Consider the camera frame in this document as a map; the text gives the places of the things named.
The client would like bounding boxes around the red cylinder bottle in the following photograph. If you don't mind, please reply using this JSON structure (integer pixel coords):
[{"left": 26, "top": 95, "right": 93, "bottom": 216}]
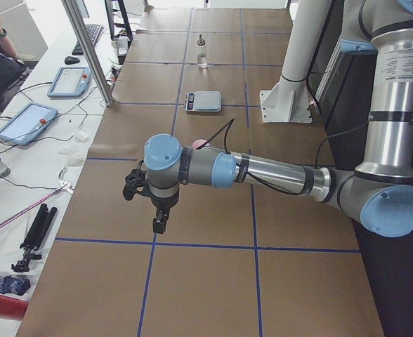
[{"left": 0, "top": 294, "right": 29, "bottom": 321}]

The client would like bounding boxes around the black folded tripod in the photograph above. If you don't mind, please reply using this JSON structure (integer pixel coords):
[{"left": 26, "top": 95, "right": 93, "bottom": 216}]
[{"left": 11, "top": 204, "right": 58, "bottom": 272}]

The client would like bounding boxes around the far blue teach pendant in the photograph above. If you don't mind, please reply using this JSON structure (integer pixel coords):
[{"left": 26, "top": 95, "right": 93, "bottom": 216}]
[{"left": 47, "top": 67, "right": 91, "bottom": 98}]

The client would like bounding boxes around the crumpled white tissue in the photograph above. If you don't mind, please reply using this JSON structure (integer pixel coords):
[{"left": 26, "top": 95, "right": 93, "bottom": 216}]
[{"left": 57, "top": 130, "right": 90, "bottom": 167}]

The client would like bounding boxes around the silver digital kitchen scale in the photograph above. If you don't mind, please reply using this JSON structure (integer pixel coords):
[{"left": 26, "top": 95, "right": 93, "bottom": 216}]
[{"left": 184, "top": 91, "right": 222, "bottom": 112}]

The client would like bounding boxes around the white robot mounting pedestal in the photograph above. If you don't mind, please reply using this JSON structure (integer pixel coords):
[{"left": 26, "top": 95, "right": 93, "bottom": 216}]
[{"left": 260, "top": 0, "right": 332, "bottom": 124}]

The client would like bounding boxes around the black computer keyboard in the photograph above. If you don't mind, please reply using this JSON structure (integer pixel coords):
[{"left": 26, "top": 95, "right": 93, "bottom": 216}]
[{"left": 72, "top": 23, "right": 103, "bottom": 55}]

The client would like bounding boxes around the blue teach pendant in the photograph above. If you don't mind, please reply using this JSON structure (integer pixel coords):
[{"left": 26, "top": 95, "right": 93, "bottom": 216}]
[
  {"left": 0, "top": 103, "right": 58, "bottom": 146},
  {"left": 47, "top": 67, "right": 91, "bottom": 98}
]

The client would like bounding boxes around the near blue teach pendant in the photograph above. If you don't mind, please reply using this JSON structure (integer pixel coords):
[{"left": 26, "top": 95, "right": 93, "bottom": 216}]
[{"left": 0, "top": 103, "right": 58, "bottom": 146}]

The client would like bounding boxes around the clear glass sauce bottle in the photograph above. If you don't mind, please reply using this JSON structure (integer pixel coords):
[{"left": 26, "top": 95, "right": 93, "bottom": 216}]
[{"left": 196, "top": 34, "right": 207, "bottom": 69}]

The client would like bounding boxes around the black computer mouse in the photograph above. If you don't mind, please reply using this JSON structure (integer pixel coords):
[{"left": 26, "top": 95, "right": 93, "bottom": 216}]
[{"left": 64, "top": 56, "right": 80, "bottom": 65}]

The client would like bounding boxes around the aluminium frame post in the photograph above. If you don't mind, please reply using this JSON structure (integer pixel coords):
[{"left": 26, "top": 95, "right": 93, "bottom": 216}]
[{"left": 61, "top": 0, "right": 114, "bottom": 107}]

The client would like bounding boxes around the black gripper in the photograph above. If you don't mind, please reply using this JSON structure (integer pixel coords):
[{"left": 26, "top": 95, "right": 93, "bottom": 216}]
[{"left": 151, "top": 193, "right": 178, "bottom": 234}]

